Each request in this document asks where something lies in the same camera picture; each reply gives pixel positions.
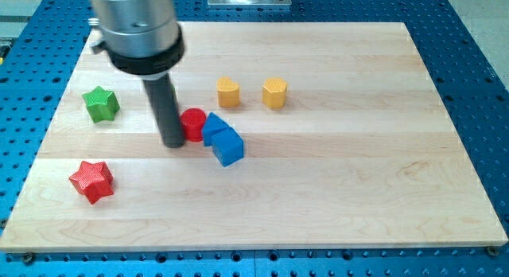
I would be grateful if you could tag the blue perforated table plate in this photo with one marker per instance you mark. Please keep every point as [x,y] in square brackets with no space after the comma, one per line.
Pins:
[41,61]

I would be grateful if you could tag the green star block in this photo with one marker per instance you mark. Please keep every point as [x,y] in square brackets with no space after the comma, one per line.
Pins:
[101,104]

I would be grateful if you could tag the blue triangle block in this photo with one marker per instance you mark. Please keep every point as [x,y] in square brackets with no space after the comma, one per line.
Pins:
[213,125]

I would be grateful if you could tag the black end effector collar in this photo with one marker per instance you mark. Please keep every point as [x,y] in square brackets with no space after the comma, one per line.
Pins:
[146,66]

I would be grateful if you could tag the blue cube block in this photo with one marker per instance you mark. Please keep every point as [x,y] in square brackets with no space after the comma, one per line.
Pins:
[227,146]

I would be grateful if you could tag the yellow heart block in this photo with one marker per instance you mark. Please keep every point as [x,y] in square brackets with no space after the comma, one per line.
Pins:
[228,92]

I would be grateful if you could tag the light wooden board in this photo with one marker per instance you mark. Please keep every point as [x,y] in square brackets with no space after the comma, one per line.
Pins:
[362,155]

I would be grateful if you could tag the red cylinder block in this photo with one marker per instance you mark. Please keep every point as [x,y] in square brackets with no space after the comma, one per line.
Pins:
[192,121]

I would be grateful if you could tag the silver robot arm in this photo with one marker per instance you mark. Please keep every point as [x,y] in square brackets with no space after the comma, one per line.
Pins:
[143,38]

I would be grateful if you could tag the red star block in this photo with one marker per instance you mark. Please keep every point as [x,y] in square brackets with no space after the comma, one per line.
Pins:
[93,180]

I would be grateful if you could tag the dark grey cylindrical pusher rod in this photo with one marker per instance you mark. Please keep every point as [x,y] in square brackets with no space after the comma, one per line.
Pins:
[163,101]

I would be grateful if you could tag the yellow pentagon block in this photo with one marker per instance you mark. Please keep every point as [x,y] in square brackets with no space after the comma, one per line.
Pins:
[274,92]

